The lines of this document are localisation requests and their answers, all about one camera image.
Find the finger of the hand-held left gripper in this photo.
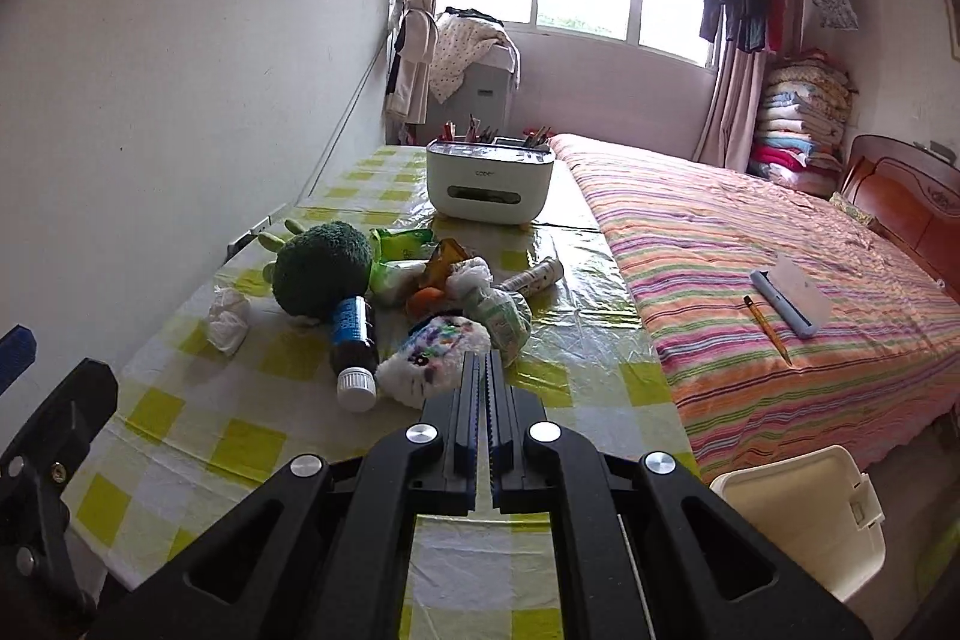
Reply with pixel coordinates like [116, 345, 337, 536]
[0, 359, 119, 633]
[0, 323, 37, 395]

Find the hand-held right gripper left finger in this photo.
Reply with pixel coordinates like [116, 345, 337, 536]
[90, 351, 488, 640]

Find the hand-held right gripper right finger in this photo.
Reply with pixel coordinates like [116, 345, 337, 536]
[487, 351, 872, 640]

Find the white colourful plush toy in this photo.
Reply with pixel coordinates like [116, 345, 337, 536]
[375, 314, 496, 407]

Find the green white diaper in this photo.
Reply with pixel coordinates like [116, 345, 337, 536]
[463, 287, 533, 365]

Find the small orange fruit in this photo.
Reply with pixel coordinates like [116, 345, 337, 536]
[405, 286, 445, 319]

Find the dark bottle with white cap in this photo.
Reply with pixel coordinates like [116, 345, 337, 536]
[328, 295, 378, 414]

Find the white plastic bag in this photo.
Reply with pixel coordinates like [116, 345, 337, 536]
[446, 257, 494, 304]

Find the white tissue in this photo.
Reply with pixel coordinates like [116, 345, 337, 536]
[206, 286, 252, 356]

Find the green broccoli plush toy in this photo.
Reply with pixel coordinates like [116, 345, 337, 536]
[259, 218, 376, 322]

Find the white plastic bin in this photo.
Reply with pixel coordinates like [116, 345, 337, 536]
[709, 445, 886, 603]

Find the white printed tube bottle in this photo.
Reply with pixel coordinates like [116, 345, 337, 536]
[495, 256, 565, 296]

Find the yellow checked tablecloth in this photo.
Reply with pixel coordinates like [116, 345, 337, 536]
[60, 143, 702, 640]

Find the orange snack bag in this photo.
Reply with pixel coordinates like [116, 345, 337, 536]
[420, 239, 470, 294]

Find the green wet wipes packet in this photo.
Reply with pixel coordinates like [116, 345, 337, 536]
[370, 227, 436, 305]

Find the white tissue box organizer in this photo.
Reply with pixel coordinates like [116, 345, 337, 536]
[426, 136, 557, 226]

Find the striped bed sheet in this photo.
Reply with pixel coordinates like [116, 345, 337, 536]
[551, 131, 960, 483]

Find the yellow pencil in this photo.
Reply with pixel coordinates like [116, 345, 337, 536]
[742, 293, 794, 365]

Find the bunch of pens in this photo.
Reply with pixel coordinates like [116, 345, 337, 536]
[439, 113, 552, 150]

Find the blue pencil case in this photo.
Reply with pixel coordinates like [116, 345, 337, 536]
[750, 256, 833, 339]

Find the grey cabinet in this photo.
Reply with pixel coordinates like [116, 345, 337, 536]
[431, 47, 522, 142]

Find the white hanging garment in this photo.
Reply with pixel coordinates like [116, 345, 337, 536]
[386, 8, 440, 124]

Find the grey appliance with cloth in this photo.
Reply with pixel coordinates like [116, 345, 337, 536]
[429, 10, 518, 103]

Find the small floral pillow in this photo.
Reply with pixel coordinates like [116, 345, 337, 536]
[829, 190, 878, 229]

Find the stack of folded quilts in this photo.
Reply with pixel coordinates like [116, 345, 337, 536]
[748, 51, 852, 195]

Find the wooden bed headboard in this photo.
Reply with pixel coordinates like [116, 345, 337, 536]
[836, 134, 960, 304]

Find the wall socket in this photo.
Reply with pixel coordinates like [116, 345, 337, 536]
[227, 216, 275, 255]

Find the thin wall cable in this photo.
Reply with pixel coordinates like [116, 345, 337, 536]
[300, 21, 395, 202]

